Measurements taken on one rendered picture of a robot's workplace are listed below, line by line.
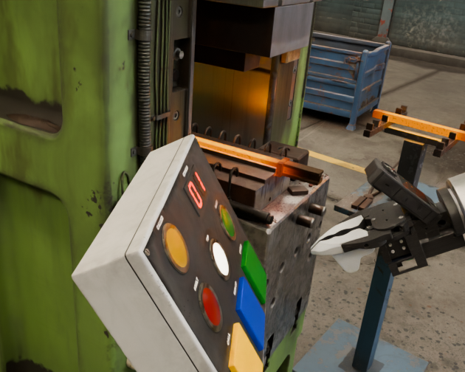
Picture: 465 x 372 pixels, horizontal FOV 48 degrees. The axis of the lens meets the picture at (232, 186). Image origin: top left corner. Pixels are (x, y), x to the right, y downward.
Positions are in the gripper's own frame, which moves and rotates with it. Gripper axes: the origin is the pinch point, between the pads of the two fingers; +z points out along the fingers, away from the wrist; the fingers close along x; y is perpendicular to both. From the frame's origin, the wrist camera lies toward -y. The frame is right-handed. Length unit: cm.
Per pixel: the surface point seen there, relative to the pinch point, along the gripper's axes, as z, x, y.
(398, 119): -25, 92, 21
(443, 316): -17, 130, 133
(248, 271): 10.4, -3.7, -1.7
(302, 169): 2.6, 42.6, 5.1
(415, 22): -158, 793, 149
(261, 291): 10.2, -3.1, 2.8
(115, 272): 14.4, -27.1, -20.3
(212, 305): 10.6, -20.1, -8.7
